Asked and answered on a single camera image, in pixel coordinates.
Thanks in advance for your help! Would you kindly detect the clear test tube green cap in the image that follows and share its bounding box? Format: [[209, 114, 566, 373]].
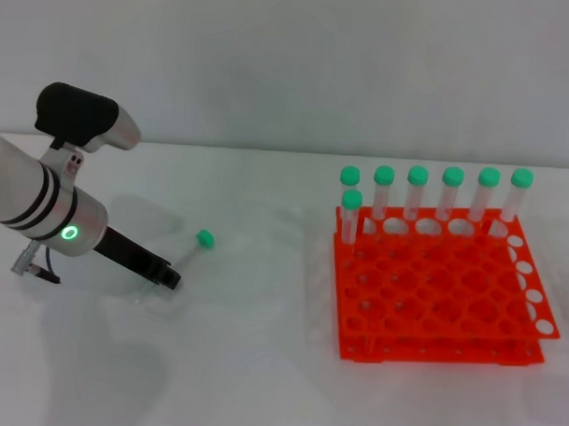
[[434, 164, 465, 223], [336, 164, 363, 217], [404, 164, 431, 221], [498, 166, 535, 237], [371, 163, 396, 234], [466, 165, 502, 224], [338, 188, 364, 248], [133, 225, 217, 310]]

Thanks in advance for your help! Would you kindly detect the orange test tube rack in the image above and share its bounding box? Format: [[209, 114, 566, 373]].
[[328, 202, 565, 371]]

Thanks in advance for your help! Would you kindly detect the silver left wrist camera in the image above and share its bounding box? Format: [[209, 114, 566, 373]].
[[34, 80, 144, 156]]

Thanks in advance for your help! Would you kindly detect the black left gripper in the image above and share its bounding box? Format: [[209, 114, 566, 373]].
[[92, 224, 185, 291]]

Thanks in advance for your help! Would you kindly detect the left arm cable plug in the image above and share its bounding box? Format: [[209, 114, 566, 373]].
[[10, 239, 63, 286]]

